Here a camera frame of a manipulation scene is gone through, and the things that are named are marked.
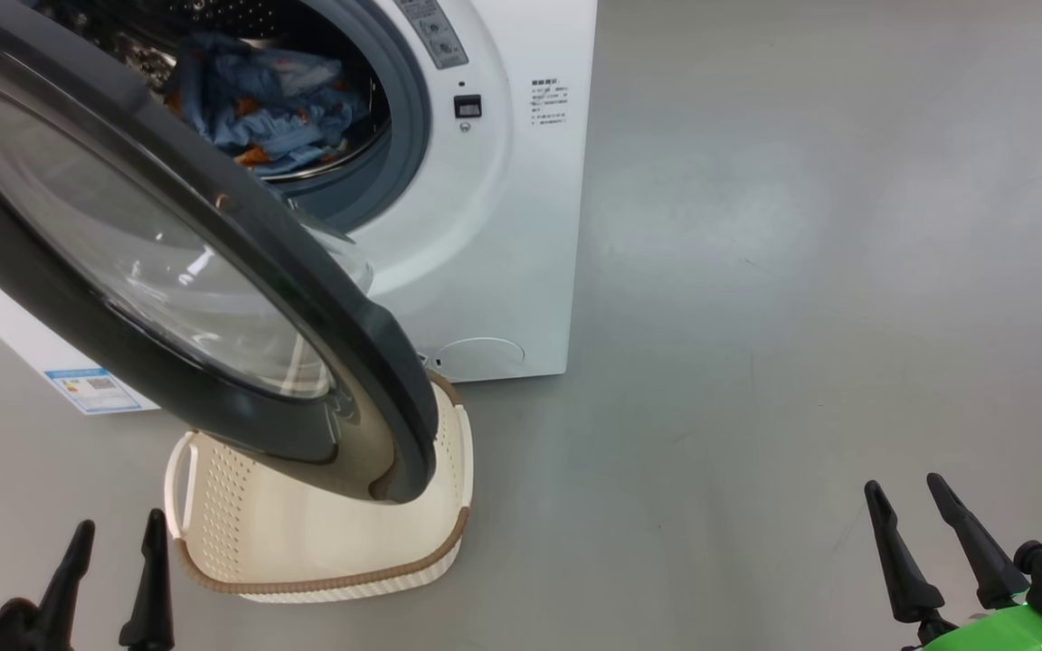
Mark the round white filter cover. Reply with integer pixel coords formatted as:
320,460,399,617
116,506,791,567
431,337,527,382

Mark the cream perforated laundry basket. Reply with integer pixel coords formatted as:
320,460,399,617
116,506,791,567
164,371,475,605

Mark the blue energy label sticker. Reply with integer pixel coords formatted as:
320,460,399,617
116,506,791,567
43,366,143,416

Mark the white front-load washing machine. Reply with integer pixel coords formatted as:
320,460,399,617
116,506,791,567
0,0,600,418

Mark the grey warning sticker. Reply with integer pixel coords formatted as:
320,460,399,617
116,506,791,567
392,0,470,71

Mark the cream and blue garment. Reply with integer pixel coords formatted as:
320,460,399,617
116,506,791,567
164,32,346,137

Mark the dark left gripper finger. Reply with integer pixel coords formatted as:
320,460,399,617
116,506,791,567
33,520,97,651
118,508,176,651

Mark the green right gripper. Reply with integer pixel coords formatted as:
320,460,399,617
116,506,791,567
864,472,1042,651

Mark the black round glass door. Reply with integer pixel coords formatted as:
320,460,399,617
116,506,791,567
0,0,440,506

